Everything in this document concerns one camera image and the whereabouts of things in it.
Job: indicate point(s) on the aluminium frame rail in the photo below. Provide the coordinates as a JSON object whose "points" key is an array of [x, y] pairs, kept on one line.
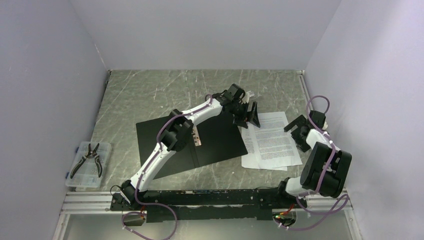
{"points": [[81, 203]]}

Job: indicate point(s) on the metal folder clip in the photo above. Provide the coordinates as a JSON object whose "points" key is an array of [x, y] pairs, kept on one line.
{"points": [[196, 136]]}

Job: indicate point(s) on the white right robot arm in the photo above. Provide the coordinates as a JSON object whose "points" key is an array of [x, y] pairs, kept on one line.
{"points": [[327, 166]]}

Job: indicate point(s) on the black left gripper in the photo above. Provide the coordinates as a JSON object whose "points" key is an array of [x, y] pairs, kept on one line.
{"points": [[240, 121]]}

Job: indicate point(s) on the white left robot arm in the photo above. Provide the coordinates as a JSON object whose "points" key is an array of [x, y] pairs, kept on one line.
{"points": [[176, 132]]}

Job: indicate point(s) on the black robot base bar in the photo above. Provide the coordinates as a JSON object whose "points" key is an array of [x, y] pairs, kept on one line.
{"points": [[167, 205]]}

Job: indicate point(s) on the printed white paper sheet top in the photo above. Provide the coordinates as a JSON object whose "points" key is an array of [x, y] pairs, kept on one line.
{"points": [[272, 146]]}

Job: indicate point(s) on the clear plastic parts box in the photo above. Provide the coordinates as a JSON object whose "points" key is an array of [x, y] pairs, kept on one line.
{"points": [[88, 167]]}

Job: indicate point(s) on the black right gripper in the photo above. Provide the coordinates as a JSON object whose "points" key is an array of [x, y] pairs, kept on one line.
{"points": [[300, 122]]}

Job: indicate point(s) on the beige folder with black inside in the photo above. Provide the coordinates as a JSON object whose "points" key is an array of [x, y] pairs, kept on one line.
{"points": [[220, 140]]}

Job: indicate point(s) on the printed white paper sheet lower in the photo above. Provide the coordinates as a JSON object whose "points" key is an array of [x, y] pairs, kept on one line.
{"points": [[249, 161]]}

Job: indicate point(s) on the printed white paper sheet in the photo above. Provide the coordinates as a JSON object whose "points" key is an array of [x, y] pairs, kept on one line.
{"points": [[249, 161], [272, 146]]}

